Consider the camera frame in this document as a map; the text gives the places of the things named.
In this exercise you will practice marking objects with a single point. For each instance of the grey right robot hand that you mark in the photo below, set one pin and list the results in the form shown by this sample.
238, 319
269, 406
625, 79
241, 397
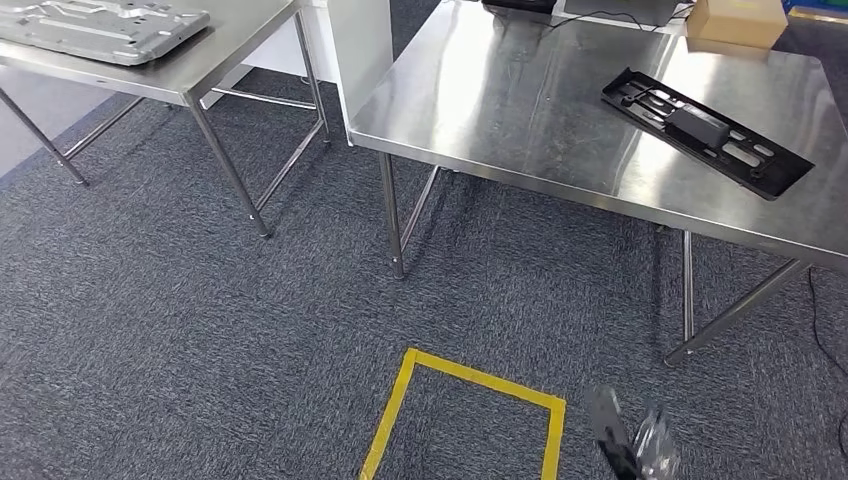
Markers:
659, 450

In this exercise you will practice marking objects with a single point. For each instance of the black plastic plate bracket part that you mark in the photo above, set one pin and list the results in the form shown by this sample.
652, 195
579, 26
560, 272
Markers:
696, 126

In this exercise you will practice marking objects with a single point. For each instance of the steel workbench table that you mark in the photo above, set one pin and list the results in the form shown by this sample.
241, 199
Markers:
530, 99

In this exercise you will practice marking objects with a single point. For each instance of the yellow floor tape square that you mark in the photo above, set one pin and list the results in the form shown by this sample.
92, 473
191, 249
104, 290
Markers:
477, 376

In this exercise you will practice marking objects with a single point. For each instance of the brown cardboard box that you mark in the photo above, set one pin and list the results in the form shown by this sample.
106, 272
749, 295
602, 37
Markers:
735, 20

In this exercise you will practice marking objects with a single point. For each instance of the grey laptop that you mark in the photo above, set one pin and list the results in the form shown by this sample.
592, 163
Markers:
616, 10

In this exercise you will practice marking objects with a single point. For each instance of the white desk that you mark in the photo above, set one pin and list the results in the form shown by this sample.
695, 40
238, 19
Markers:
560, 13

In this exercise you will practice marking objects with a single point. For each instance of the white cabinet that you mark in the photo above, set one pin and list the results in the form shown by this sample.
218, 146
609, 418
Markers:
361, 66

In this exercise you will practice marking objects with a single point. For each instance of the grey stamped metal panel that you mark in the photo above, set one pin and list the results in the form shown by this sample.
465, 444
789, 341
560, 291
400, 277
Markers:
99, 30

